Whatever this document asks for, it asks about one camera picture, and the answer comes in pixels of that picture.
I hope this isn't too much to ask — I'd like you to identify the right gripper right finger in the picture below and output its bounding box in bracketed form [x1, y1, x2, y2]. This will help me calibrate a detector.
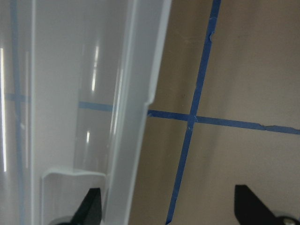
[234, 185, 300, 225]

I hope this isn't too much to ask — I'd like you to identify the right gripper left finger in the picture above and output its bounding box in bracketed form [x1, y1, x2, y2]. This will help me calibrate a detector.
[51, 187, 102, 225]

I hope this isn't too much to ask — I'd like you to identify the clear plastic box lid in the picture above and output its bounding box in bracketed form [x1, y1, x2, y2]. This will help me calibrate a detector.
[0, 0, 172, 225]

